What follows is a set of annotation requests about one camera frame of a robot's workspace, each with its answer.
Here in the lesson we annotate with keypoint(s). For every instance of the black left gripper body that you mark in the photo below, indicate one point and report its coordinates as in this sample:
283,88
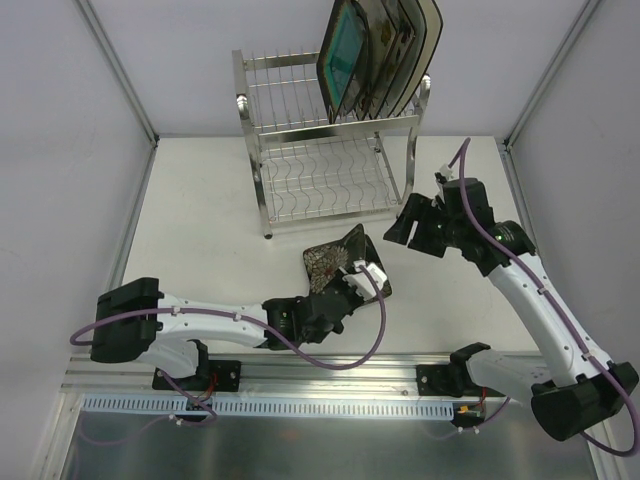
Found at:
345,293

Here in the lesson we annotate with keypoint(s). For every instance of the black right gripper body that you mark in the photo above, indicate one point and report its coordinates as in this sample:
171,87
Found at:
426,231

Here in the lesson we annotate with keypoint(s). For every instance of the dark floral square plate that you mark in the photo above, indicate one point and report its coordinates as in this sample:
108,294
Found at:
325,263

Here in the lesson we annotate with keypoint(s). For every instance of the round silver-rimmed plate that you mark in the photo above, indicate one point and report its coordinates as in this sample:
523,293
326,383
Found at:
358,87

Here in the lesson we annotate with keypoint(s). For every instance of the colourful flower plate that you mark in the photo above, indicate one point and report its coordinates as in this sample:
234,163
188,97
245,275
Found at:
399,47
384,28

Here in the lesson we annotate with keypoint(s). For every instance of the black square plate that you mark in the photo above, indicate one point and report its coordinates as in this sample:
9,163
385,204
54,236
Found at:
340,52

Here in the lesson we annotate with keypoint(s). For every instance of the white square plate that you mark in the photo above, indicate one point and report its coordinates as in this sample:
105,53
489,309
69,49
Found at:
420,50
435,27

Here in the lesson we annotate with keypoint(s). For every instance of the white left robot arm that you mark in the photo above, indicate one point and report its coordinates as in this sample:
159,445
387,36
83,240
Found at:
171,333

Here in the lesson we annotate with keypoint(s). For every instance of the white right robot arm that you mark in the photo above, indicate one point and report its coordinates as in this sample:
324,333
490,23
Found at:
578,385

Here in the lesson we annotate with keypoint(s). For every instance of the stainless steel dish rack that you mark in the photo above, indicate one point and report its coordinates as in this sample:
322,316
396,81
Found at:
307,170

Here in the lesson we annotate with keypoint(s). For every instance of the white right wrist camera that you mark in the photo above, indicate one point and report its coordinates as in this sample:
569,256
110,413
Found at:
444,174

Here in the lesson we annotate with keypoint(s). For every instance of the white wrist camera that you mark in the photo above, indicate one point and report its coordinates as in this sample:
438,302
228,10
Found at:
367,278
444,174

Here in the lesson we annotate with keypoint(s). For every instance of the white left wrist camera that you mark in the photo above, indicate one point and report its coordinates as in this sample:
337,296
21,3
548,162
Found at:
367,278

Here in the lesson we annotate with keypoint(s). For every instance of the aluminium rail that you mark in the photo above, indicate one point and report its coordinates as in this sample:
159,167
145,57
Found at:
269,374

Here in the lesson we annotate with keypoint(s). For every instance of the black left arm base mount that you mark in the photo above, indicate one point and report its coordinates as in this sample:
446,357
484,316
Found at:
223,375

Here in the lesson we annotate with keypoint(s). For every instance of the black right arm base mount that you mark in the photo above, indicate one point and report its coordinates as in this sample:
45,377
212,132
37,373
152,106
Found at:
452,379

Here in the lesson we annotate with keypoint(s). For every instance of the white slotted cable duct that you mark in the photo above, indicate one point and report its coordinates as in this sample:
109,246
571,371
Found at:
403,409

